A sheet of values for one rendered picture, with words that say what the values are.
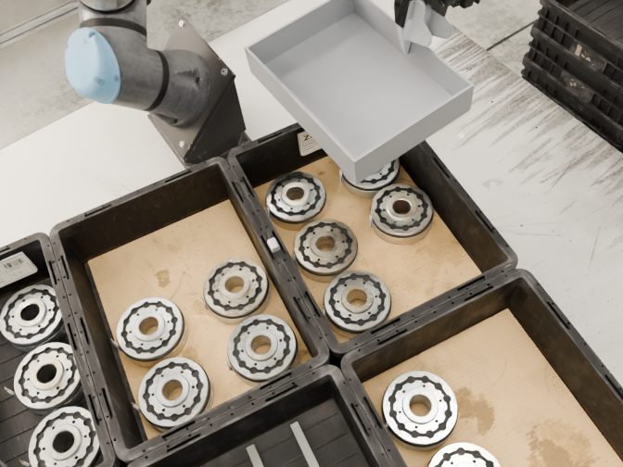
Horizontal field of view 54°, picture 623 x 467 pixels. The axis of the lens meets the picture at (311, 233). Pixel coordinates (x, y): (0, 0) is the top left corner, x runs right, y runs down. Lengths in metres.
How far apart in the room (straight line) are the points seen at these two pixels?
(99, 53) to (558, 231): 0.87
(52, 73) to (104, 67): 1.69
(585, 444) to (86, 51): 0.97
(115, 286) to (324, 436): 0.42
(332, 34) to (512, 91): 0.55
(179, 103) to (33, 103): 1.55
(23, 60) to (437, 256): 2.24
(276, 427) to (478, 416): 0.28
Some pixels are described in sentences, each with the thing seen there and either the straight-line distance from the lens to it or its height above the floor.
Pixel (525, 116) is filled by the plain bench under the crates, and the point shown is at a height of 0.70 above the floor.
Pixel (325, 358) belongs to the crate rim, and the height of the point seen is 0.93.
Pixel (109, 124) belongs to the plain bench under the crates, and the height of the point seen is 0.70.
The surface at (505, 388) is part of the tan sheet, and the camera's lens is 0.95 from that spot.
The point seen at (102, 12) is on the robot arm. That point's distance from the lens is 1.16.
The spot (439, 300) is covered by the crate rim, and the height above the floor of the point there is 0.93.
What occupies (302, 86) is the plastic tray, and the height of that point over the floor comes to 1.05.
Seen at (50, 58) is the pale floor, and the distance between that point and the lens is 2.88.
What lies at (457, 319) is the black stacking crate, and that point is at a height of 0.89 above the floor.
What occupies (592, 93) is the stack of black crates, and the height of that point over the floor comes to 0.42.
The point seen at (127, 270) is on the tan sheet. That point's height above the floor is 0.83.
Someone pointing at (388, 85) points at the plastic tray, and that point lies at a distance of 0.93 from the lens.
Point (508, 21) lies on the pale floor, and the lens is 2.73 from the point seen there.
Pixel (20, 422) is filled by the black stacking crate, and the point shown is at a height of 0.83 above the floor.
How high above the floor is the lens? 1.71
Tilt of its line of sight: 58 degrees down
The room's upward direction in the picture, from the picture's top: 8 degrees counter-clockwise
